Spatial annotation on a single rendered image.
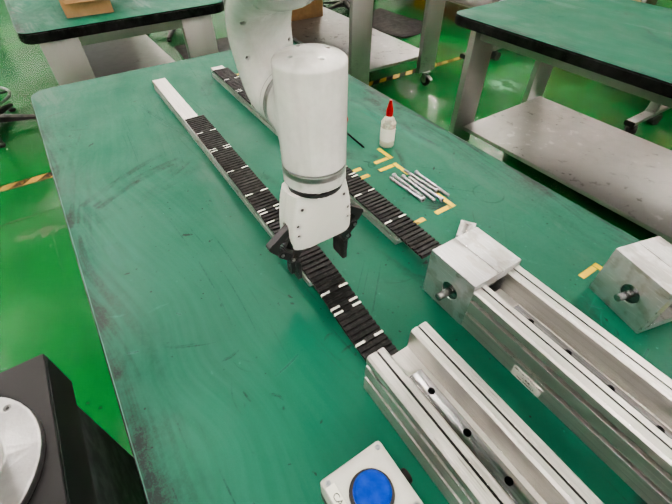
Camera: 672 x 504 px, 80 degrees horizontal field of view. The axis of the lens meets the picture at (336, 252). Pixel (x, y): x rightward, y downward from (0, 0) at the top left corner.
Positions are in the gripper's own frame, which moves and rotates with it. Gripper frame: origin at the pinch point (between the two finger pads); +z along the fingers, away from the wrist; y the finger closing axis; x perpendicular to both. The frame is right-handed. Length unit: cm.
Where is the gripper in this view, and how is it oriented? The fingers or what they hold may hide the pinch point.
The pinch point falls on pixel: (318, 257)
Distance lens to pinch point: 64.9
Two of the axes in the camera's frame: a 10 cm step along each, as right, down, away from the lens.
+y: -8.4, 3.9, -3.9
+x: 5.5, 5.9, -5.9
